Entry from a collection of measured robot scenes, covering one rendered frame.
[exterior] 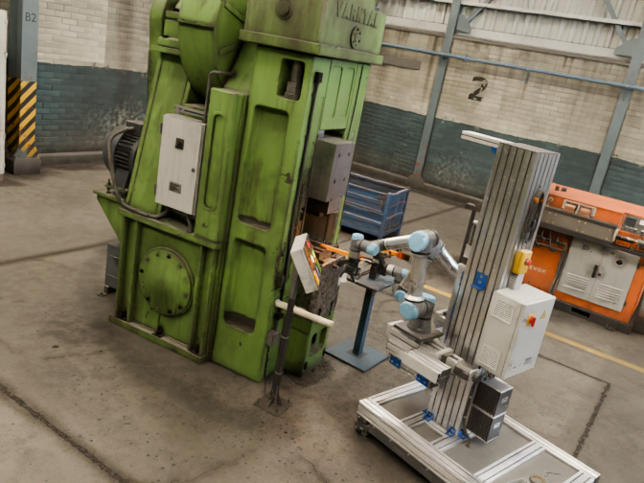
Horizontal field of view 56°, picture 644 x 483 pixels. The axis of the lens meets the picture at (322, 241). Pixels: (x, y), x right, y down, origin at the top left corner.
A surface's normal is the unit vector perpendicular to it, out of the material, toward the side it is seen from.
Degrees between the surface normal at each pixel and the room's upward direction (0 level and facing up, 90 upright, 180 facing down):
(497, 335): 90
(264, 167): 89
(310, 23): 90
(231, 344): 90
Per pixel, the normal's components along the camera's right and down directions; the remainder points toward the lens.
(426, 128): -0.55, 0.16
